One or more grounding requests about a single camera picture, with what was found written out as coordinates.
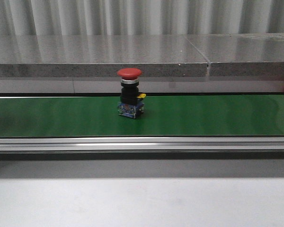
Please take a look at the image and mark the red push button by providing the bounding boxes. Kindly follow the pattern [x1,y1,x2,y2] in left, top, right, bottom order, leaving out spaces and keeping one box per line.
[117,68,146,119]

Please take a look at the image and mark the grey stone slab left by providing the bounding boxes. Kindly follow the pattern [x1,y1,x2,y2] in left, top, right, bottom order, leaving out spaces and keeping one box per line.
[0,35,207,78]

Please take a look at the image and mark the grey stone slab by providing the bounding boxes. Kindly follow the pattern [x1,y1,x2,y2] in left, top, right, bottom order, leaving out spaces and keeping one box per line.
[186,33,284,80]
[0,35,207,78]

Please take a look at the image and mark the green conveyor belt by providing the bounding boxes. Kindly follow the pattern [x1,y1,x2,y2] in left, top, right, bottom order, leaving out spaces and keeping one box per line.
[0,95,284,137]

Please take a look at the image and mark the grey stone slab right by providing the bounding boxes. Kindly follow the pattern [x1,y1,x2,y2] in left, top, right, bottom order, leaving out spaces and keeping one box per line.
[186,33,284,80]

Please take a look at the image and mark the grey corrugated curtain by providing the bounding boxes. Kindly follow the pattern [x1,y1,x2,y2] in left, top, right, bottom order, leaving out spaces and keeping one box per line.
[0,0,284,35]

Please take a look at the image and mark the aluminium conveyor side rail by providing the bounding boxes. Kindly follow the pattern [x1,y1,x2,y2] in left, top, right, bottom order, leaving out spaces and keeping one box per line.
[0,136,284,160]

